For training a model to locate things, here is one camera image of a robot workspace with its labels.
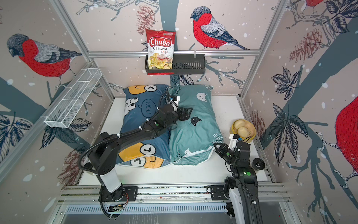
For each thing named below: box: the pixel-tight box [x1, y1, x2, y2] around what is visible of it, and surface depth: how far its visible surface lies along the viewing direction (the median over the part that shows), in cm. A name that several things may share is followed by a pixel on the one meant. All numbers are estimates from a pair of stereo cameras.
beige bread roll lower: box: [236, 126, 250, 138], surface depth 94 cm
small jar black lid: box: [251, 157, 266, 170], surface depth 74 cm
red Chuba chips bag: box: [145, 28, 177, 76], surface depth 86 cm
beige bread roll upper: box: [233, 119, 247, 131], surface depth 96 cm
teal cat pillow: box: [169, 84, 225, 166], surface depth 85 cm
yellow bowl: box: [229, 119, 257, 143], surface depth 96 cm
